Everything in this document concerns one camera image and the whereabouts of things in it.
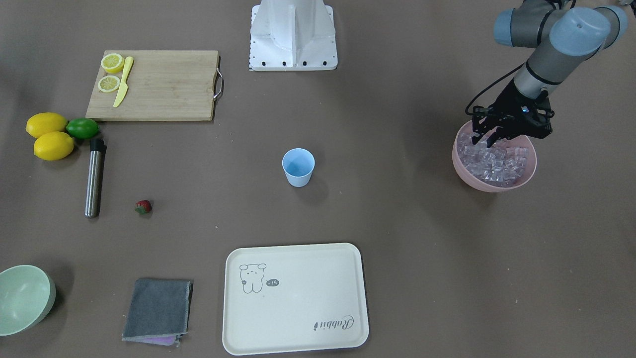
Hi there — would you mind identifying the grey folded cloth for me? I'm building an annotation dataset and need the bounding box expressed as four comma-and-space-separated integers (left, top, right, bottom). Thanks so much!
121, 278, 192, 346

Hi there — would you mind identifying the lower lemon half slice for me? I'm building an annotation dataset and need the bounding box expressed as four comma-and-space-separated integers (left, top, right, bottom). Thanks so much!
97, 75, 121, 93

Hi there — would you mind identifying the lower whole yellow lemon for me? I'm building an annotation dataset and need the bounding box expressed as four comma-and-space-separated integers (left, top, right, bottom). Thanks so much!
33, 131, 75, 161

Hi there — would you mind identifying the green lime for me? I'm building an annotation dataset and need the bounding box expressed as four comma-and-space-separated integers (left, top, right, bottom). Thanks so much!
66, 118, 100, 140

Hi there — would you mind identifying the light green bowl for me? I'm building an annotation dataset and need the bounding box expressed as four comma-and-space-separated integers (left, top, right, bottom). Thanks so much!
0, 265, 57, 336

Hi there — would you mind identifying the yellow plastic knife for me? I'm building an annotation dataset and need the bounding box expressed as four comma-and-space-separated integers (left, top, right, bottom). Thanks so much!
113, 56, 134, 108

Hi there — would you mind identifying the light blue plastic cup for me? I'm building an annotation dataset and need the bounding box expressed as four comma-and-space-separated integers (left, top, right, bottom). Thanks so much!
282, 148, 316, 187

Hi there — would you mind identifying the upper lemon half slice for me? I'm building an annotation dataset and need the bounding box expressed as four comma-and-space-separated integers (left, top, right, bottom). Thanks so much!
100, 53, 125, 74

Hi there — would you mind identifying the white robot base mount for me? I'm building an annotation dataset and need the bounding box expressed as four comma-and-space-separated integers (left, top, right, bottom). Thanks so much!
248, 0, 338, 71

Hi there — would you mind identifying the whole yellow lemon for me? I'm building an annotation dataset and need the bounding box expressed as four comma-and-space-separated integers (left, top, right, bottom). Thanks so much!
33, 131, 75, 161
25, 112, 68, 139

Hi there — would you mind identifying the upper whole yellow lemon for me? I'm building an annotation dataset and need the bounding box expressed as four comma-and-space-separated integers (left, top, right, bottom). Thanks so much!
25, 112, 68, 139

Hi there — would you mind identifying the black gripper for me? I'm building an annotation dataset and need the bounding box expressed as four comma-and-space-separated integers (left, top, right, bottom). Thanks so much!
471, 80, 554, 149

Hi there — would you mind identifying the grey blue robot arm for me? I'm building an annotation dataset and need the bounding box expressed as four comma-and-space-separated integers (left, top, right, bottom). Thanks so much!
470, 0, 629, 147

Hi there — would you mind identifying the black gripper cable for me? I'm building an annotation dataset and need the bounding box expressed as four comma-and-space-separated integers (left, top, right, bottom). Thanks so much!
466, 62, 526, 116

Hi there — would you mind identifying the lemon half slice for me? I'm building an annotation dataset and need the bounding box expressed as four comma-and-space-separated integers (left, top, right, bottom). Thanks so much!
97, 75, 121, 93
100, 53, 125, 74

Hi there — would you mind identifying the red strawberry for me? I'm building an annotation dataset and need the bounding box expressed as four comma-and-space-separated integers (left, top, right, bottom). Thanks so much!
134, 200, 153, 215

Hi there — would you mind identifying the cream rabbit tray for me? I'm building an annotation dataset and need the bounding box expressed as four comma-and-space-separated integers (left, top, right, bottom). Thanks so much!
222, 243, 370, 356

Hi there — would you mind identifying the pile of clear ice cubes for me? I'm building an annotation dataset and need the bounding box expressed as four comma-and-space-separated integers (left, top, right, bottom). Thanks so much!
457, 130, 528, 188

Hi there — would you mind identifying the pink bowl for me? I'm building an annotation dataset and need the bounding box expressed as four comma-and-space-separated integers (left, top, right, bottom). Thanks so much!
452, 119, 538, 193

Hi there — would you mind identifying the bamboo cutting board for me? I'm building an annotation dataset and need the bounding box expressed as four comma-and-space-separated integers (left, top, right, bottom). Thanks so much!
85, 50, 223, 122

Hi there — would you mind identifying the steel muddler with black tip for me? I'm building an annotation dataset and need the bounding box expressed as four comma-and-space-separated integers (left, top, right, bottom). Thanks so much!
84, 138, 106, 218

